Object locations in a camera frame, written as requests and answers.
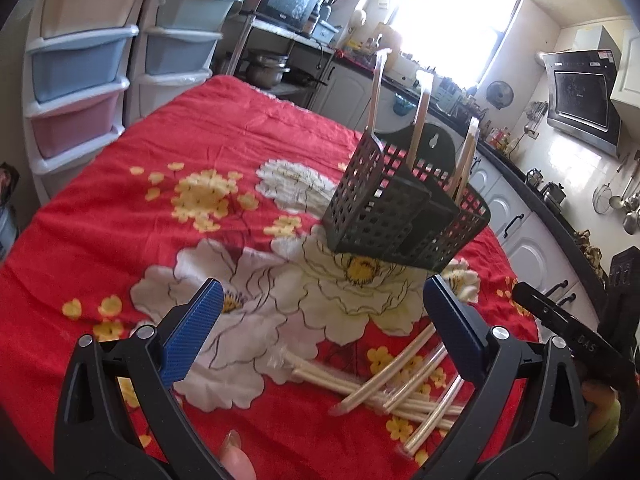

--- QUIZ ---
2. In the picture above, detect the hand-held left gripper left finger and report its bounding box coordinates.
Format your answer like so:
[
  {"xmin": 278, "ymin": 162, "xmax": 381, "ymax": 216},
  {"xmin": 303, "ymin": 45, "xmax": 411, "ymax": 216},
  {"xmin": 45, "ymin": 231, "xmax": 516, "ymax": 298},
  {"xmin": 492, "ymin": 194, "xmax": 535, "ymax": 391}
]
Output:
[{"xmin": 54, "ymin": 279, "xmax": 224, "ymax": 480}]

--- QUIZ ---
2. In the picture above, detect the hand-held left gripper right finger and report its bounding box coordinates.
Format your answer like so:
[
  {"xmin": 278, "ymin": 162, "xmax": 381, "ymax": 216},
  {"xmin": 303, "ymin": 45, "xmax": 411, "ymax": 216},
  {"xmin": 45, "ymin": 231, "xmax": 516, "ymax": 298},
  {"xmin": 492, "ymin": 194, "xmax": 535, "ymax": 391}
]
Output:
[{"xmin": 415, "ymin": 275, "xmax": 593, "ymax": 480}]

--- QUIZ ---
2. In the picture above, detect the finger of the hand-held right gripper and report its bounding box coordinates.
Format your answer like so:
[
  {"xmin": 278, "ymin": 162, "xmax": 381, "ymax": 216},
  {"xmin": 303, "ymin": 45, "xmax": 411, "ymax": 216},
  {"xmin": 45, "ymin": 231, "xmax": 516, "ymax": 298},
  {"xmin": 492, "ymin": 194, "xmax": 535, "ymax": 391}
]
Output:
[{"xmin": 512, "ymin": 282, "xmax": 640, "ymax": 391}]

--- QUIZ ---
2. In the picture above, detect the pile of chopsticks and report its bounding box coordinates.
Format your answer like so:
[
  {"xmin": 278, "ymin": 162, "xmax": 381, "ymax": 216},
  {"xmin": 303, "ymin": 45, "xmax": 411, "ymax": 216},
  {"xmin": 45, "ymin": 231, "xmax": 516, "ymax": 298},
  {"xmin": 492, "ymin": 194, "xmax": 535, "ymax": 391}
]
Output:
[{"xmin": 272, "ymin": 320, "xmax": 468, "ymax": 458}]

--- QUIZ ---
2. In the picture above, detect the dark green plastic utensil basket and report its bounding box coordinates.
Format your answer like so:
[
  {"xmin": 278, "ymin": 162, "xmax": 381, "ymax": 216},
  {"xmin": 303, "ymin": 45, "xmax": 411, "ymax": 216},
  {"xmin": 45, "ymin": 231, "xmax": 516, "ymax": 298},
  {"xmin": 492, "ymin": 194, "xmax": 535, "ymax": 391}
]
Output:
[{"xmin": 321, "ymin": 127, "xmax": 492, "ymax": 272}]

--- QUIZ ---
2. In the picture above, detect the bamboo chopstick pair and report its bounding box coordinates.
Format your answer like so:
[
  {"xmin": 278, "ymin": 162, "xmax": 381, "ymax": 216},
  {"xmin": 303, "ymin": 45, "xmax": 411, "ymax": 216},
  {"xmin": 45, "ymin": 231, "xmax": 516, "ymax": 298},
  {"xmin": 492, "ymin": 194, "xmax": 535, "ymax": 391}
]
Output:
[
  {"xmin": 406, "ymin": 71, "xmax": 435, "ymax": 168},
  {"xmin": 446, "ymin": 117, "xmax": 481, "ymax": 201},
  {"xmin": 367, "ymin": 49, "xmax": 393, "ymax": 136}
]

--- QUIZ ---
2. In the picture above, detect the row of hanging kitchen utensils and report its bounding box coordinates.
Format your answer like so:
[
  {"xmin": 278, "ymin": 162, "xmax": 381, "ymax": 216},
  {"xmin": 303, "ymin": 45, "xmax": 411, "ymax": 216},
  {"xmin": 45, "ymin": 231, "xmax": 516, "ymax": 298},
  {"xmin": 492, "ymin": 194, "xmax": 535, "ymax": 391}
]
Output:
[{"xmin": 592, "ymin": 150, "xmax": 640, "ymax": 236}]

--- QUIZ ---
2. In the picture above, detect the person's right hand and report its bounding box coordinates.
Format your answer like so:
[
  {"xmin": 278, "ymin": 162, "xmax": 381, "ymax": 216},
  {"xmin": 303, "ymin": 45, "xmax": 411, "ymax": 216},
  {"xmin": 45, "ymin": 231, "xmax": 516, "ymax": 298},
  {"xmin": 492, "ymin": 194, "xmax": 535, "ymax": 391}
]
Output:
[{"xmin": 580, "ymin": 382, "xmax": 617, "ymax": 441}]

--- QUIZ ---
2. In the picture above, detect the person's left hand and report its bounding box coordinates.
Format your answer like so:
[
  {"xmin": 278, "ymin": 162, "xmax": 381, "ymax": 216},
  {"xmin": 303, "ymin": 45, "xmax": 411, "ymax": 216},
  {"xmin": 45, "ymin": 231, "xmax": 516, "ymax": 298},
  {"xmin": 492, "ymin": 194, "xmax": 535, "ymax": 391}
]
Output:
[{"xmin": 218, "ymin": 429, "xmax": 257, "ymax": 480}]

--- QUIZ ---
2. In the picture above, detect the heap of ginger roots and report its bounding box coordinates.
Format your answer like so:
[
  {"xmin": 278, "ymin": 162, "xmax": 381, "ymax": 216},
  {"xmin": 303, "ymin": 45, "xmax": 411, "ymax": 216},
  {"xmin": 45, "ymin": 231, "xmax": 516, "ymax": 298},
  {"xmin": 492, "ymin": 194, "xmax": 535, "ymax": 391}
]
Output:
[{"xmin": 572, "ymin": 230, "xmax": 606, "ymax": 266}]

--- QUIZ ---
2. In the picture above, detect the steel pot with black lid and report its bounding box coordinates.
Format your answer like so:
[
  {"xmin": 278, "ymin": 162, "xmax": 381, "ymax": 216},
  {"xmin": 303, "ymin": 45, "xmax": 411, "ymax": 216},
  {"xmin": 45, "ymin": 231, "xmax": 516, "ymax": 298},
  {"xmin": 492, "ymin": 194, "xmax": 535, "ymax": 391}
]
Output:
[{"xmin": 540, "ymin": 181, "xmax": 567, "ymax": 206}]

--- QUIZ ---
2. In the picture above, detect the group of condiment bottles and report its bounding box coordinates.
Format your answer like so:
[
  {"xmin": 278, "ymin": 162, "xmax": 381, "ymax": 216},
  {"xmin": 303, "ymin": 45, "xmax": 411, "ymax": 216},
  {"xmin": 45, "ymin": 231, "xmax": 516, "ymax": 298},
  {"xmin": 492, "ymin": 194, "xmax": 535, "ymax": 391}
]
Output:
[{"xmin": 487, "ymin": 120, "xmax": 516, "ymax": 153}]

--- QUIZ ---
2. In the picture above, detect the black glass range hood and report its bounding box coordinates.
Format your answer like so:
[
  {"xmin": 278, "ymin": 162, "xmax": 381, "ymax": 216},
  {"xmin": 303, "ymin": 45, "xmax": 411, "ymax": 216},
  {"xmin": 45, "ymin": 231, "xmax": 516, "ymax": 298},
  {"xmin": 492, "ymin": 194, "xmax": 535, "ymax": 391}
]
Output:
[{"xmin": 537, "ymin": 50, "xmax": 623, "ymax": 156}]

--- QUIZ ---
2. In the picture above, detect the red floral tablecloth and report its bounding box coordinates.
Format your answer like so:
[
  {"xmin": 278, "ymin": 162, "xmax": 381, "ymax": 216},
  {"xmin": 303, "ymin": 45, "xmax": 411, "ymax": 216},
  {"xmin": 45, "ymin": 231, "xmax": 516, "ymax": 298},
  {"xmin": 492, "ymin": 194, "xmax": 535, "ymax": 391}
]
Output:
[{"xmin": 0, "ymin": 75, "xmax": 543, "ymax": 480}]

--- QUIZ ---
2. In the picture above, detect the teal countertop rack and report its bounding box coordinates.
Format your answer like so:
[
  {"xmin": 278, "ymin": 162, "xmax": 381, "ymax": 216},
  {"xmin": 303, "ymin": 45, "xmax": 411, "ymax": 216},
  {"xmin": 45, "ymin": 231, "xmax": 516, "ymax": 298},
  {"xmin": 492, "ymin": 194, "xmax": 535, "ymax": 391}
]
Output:
[{"xmin": 437, "ymin": 77, "xmax": 468, "ymax": 111}]

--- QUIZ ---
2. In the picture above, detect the steel cooking pot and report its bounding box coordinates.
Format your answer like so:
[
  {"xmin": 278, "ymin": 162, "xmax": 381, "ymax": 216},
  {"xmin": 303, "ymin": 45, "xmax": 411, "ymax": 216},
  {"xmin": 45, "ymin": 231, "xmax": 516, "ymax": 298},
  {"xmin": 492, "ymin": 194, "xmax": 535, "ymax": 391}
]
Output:
[{"xmin": 245, "ymin": 49, "xmax": 291, "ymax": 86}]

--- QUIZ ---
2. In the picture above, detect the grey-blue drawer tower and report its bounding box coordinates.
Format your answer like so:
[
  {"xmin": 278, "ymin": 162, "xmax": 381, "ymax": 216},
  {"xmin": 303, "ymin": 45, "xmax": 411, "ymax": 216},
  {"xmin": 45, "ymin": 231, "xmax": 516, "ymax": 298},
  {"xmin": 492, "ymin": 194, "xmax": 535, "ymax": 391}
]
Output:
[{"xmin": 122, "ymin": 0, "xmax": 246, "ymax": 128}]

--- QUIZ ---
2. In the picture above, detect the beige electric kettle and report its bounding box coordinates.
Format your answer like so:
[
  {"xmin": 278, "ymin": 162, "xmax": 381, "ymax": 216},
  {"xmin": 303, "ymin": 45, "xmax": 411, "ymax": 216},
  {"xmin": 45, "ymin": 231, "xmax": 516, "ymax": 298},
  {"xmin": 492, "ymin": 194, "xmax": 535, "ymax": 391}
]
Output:
[{"xmin": 372, "ymin": 22, "xmax": 405, "ymax": 66}]

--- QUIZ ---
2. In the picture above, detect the pastel multicolour drawer tower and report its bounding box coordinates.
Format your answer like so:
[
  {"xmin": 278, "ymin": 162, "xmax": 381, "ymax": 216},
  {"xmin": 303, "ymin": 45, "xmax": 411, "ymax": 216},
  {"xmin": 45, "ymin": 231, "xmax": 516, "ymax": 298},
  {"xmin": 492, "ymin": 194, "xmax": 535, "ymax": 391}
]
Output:
[{"xmin": 22, "ymin": 0, "xmax": 156, "ymax": 176}]

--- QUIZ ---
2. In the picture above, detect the metal shelf rack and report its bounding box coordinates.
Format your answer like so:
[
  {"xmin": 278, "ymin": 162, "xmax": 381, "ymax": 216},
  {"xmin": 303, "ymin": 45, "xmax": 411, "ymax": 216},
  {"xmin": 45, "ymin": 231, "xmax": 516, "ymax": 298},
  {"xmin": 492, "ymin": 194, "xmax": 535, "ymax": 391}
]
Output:
[{"xmin": 220, "ymin": 10, "xmax": 336, "ymax": 111}]

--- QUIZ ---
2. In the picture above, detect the kitchen window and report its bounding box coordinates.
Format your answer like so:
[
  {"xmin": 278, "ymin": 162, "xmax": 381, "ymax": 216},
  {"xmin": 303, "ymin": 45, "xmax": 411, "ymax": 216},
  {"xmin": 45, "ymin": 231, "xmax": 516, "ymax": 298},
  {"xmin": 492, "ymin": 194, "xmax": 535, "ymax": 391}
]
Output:
[{"xmin": 387, "ymin": 0, "xmax": 523, "ymax": 86}]

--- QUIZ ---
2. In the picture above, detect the blue plastic box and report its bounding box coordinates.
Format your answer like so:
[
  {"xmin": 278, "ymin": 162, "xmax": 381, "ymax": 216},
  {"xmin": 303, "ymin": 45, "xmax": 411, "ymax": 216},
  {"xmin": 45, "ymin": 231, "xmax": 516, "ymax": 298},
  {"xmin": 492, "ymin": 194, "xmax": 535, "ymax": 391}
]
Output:
[{"xmin": 311, "ymin": 20, "xmax": 338, "ymax": 43}]

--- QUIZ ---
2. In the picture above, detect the white wall cabinet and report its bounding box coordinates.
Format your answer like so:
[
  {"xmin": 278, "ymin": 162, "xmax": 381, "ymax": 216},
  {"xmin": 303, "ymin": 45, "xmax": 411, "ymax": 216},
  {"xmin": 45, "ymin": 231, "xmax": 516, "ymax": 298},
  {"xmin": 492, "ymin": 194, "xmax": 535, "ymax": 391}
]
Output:
[{"xmin": 610, "ymin": 27, "xmax": 640, "ymax": 126}]

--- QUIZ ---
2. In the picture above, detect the round dark wall fan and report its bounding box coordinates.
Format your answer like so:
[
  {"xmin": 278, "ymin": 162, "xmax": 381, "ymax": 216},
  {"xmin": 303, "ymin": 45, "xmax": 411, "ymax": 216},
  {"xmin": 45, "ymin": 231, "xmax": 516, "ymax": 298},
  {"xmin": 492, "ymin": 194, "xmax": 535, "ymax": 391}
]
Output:
[{"xmin": 486, "ymin": 80, "xmax": 514, "ymax": 110}]

